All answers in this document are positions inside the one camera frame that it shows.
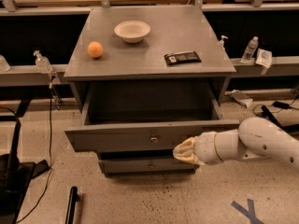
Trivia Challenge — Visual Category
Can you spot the orange fruit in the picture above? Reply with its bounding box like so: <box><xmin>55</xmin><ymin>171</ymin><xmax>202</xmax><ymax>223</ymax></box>
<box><xmin>87</xmin><ymin>41</ymin><xmax>104</xmax><ymax>59</ymax></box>

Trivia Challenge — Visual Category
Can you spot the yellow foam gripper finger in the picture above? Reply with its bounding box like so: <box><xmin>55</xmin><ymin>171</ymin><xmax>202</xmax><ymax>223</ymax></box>
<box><xmin>178</xmin><ymin>137</ymin><xmax>195</xmax><ymax>151</ymax></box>
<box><xmin>173</xmin><ymin>150</ymin><xmax>199</xmax><ymax>164</ymax></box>

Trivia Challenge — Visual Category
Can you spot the grey lower drawer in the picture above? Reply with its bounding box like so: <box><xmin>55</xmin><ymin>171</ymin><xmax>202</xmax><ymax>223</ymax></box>
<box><xmin>98</xmin><ymin>158</ymin><xmax>199</xmax><ymax>175</ymax></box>

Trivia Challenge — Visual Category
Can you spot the white paper packet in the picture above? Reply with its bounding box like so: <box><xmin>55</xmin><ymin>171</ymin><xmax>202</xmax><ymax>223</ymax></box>
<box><xmin>256</xmin><ymin>49</ymin><xmax>272</xmax><ymax>68</ymax></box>

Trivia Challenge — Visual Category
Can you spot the grey drawer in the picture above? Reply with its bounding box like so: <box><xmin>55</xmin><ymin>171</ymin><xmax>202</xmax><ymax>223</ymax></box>
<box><xmin>66</xmin><ymin>80</ymin><xmax>239</xmax><ymax>153</ymax></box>
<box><xmin>98</xmin><ymin>158</ymin><xmax>199</xmax><ymax>175</ymax></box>

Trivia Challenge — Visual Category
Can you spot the black cable on floor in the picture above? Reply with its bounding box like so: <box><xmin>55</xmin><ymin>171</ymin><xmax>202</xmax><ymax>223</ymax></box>
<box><xmin>15</xmin><ymin>82</ymin><xmax>54</xmax><ymax>224</ymax></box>

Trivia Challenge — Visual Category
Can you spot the grey top drawer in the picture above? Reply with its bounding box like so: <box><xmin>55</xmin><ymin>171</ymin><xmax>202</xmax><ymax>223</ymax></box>
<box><xmin>66</xmin><ymin>80</ymin><xmax>239</xmax><ymax>153</ymax></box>

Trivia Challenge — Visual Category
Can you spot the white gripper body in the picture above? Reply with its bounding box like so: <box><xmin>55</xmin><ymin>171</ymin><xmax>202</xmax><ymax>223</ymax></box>
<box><xmin>194</xmin><ymin>132</ymin><xmax>222</xmax><ymax>165</ymax></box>

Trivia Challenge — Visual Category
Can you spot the small pump bottle behind cabinet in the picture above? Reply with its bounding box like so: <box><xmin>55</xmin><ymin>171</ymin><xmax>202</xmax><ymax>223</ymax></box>
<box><xmin>219</xmin><ymin>35</ymin><xmax>228</xmax><ymax>50</ymax></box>

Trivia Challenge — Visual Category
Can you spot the black power adapter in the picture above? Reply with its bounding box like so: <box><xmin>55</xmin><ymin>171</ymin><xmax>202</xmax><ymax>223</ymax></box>
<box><xmin>273</xmin><ymin>101</ymin><xmax>290</xmax><ymax>109</ymax></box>

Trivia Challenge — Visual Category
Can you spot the white bowl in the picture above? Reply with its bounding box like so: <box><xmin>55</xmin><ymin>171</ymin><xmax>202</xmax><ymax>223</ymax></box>
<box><xmin>114</xmin><ymin>21</ymin><xmax>150</xmax><ymax>44</ymax></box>

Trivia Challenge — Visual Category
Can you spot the grey box on floor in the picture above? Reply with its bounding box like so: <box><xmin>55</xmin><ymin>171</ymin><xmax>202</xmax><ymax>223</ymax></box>
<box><xmin>230</xmin><ymin>90</ymin><xmax>253</xmax><ymax>108</ymax></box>

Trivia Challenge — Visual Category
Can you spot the black stand base left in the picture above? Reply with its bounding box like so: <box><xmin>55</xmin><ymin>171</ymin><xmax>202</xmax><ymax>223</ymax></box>
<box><xmin>0</xmin><ymin>109</ymin><xmax>50</xmax><ymax>224</ymax></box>

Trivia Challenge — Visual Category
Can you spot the clear sanitizer pump bottle left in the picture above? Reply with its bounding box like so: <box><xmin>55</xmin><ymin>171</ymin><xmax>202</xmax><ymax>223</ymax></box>
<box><xmin>34</xmin><ymin>50</ymin><xmax>53</xmax><ymax>74</ymax></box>

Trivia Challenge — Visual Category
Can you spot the clear water bottle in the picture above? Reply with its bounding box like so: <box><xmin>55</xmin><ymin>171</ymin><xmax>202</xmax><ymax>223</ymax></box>
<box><xmin>241</xmin><ymin>36</ymin><xmax>259</xmax><ymax>63</ymax></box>

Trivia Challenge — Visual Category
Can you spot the grey drawer cabinet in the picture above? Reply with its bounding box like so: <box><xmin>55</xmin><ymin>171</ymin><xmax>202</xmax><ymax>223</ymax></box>
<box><xmin>63</xmin><ymin>5</ymin><xmax>236</xmax><ymax>178</ymax></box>

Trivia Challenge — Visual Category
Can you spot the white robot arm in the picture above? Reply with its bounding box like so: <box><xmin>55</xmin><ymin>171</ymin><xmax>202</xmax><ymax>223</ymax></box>
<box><xmin>173</xmin><ymin>117</ymin><xmax>299</xmax><ymax>170</ymax></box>

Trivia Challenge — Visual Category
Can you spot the black bar on floor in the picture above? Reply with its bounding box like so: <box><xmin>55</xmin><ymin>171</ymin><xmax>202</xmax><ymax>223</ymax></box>
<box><xmin>65</xmin><ymin>186</ymin><xmax>78</xmax><ymax>224</ymax></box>

